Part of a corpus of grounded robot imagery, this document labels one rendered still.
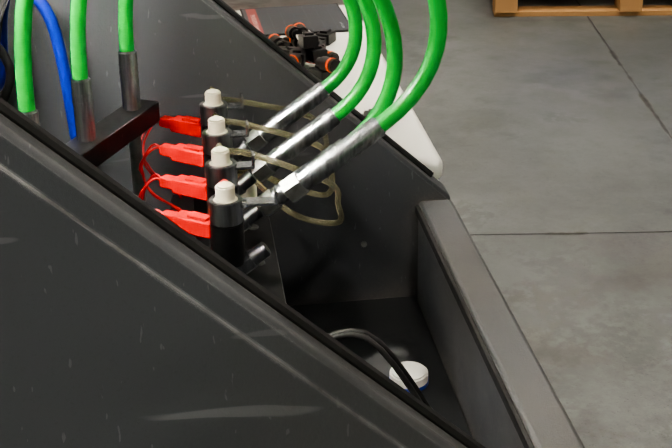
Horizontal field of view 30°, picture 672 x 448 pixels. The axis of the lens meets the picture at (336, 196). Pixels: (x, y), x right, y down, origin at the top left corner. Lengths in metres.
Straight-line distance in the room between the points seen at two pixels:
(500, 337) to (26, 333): 0.55
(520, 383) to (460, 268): 0.22
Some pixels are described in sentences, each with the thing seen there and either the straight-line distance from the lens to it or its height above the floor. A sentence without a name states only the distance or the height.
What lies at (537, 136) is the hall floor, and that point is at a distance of 4.29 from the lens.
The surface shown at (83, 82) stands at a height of 1.16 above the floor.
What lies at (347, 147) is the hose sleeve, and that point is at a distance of 1.01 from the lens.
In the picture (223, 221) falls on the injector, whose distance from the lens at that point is 1.02.
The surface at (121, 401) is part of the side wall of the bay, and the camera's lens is 0.70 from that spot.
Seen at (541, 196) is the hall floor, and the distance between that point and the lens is 3.81.
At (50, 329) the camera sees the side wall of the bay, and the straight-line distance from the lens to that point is 0.68.
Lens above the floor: 1.51
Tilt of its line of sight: 23 degrees down
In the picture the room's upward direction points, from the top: 1 degrees counter-clockwise
